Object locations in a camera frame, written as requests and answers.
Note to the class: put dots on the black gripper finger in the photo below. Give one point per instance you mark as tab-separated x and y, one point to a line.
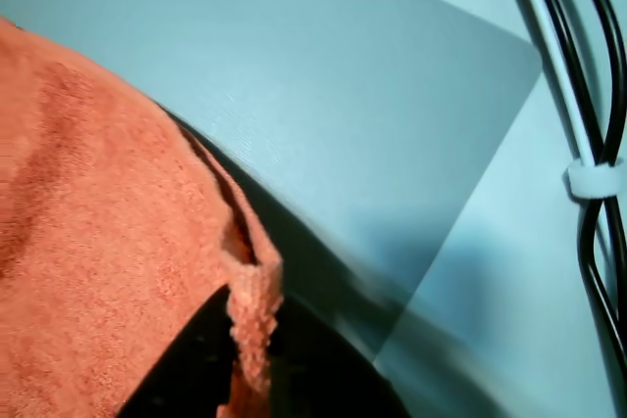
333	369
191	369

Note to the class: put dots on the orange terry towel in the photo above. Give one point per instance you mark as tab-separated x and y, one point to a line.
98	242

